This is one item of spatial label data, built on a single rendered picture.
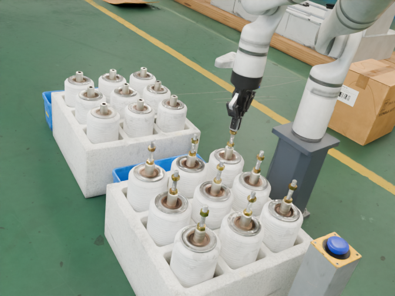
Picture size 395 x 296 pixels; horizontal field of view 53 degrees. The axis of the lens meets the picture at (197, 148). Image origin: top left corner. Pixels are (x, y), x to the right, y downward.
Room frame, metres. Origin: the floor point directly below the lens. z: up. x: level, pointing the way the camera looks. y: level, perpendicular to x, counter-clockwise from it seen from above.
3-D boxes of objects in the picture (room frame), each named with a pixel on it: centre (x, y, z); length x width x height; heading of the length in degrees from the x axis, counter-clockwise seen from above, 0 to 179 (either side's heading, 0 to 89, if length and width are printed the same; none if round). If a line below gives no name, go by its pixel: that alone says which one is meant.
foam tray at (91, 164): (1.20, 0.27, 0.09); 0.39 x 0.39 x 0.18; 37
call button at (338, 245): (0.57, -0.29, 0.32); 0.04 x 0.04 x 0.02
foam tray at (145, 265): (0.75, -0.06, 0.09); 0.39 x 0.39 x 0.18; 37
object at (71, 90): (1.22, 0.44, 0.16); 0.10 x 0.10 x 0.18
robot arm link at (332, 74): (1.04, -0.31, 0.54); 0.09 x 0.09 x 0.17; 83
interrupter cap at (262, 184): (0.82, -0.15, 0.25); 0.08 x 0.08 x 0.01
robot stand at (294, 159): (1.04, -0.31, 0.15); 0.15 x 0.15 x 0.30; 44
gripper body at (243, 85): (0.92, -0.09, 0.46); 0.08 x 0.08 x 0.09
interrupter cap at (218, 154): (0.92, -0.09, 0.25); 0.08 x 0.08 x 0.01
